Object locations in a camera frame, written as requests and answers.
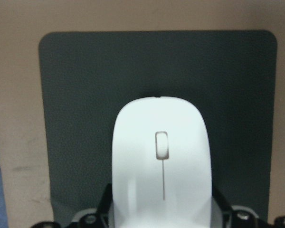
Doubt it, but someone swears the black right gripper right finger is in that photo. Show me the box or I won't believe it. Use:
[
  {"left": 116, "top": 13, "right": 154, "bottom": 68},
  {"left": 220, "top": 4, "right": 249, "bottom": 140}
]
[{"left": 211, "top": 187, "right": 259, "bottom": 228}]

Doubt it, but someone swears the white computer mouse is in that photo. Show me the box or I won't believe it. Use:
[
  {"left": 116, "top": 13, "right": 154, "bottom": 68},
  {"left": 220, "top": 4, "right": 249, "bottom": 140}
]
[{"left": 112, "top": 97, "right": 212, "bottom": 228}]

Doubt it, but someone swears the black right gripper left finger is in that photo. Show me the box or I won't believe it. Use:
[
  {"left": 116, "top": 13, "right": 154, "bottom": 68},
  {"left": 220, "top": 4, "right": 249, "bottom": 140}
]
[{"left": 71, "top": 183, "right": 113, "bottom": 228}]

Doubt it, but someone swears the black mousepad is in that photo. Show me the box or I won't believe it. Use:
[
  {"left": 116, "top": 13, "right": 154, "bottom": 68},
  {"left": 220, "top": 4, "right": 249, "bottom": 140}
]
[{"left": 39, "top": 30, "right": 277, "bottom": 227}]

